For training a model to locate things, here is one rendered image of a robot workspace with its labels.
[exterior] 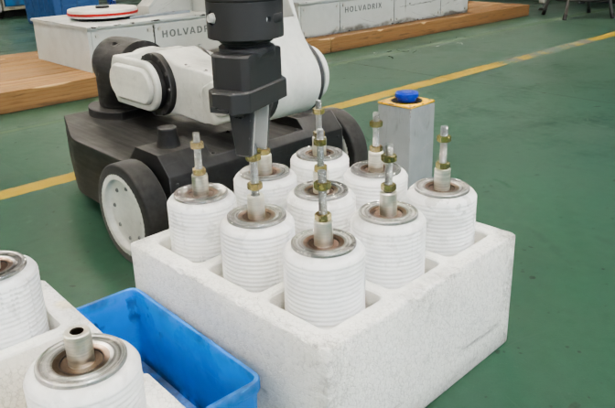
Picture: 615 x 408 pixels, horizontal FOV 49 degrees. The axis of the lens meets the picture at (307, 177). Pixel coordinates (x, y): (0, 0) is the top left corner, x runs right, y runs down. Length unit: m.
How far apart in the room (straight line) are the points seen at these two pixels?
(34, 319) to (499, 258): 0.60
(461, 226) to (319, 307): 0.26
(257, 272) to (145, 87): 0.76
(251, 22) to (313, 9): 2.83
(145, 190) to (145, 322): 0.31
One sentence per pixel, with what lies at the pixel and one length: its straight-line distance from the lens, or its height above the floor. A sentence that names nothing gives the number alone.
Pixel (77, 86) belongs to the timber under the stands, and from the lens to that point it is 2.79.
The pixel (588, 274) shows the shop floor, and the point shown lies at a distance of 1.31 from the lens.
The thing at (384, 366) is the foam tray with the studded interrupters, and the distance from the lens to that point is 0.81.
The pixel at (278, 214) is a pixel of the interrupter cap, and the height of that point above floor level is 0.25.
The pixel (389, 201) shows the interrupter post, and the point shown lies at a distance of 0.84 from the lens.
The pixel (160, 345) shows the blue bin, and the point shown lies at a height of 0.06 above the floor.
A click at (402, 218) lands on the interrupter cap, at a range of 0.83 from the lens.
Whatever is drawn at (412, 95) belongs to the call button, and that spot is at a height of 0.33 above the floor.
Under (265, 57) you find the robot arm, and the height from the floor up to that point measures 0.46.
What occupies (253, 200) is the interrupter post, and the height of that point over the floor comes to 0.28.
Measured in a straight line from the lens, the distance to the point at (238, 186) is 0.99.
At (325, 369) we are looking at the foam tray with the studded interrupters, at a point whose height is 0.16.
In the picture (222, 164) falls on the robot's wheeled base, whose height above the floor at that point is 0.17.
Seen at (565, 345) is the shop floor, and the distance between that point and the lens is 1.10.
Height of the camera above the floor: 0.59
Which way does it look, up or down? 20 degrees down
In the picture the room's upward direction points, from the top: 2 degrees counter-clockwise
